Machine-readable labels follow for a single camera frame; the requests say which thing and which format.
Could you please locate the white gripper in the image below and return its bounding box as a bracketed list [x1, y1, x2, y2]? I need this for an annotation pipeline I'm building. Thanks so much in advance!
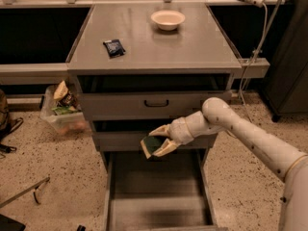
[149, 117, 193, 157]

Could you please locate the green yellow sponge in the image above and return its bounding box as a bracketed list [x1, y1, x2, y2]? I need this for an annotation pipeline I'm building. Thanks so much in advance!
[141, 136, 166, 159]

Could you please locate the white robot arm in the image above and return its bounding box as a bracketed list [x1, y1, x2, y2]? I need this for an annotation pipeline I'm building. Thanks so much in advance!
[150, 97, 308, 231]

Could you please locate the grey bottom drawer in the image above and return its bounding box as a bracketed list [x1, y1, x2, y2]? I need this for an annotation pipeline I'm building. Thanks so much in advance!
[102, 149, 228, 231]

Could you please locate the grey drawer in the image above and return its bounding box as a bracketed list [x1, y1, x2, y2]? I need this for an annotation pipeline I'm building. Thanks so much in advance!
[102, 149, 228, 231]
[91, 117, 219, 152]
[78, 74, 231, 121]

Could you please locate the grey middle drawer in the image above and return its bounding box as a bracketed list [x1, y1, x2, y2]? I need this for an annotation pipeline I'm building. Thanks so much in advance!
[91, 117, 219, 152]

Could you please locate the grey top drawer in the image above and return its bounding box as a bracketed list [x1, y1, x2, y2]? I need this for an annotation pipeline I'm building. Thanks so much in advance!
[78, 74, 231, 121]

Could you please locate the grey drawer cabinet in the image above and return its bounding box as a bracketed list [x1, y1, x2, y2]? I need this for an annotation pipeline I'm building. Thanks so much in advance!
[65, 2, 243, 231]

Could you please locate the clear plastic bin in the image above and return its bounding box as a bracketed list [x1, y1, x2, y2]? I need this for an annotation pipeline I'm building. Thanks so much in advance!
[40, 86, 90, 135]

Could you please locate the dark blue snack packet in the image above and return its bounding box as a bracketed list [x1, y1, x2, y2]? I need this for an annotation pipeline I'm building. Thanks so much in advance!
[103, 39, 126, 58]

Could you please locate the tan snack bag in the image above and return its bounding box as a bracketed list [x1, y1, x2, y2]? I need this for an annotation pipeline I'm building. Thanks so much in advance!
[54, 81, 74, 106]

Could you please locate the white bowl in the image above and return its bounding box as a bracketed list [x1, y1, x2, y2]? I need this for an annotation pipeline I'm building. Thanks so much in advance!
[151, 11, 186, 31]

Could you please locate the metal bar on floor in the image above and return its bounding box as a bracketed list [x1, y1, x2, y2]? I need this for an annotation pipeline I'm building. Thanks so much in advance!
[0, 177, 50, 208]

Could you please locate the dark rolling cabinet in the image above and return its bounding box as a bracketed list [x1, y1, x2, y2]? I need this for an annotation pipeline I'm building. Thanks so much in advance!
[261, 0, 308, 122]

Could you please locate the dark backpack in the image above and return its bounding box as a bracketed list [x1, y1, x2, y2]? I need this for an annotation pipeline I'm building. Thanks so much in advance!
[0, 90, 23, 158]

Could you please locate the black object bottom left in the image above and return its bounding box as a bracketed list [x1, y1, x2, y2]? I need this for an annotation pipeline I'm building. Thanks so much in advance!
[0, 215, 26, 231]

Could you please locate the white cable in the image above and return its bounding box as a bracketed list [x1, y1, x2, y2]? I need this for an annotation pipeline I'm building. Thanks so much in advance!
[237, 2, 270, 123]

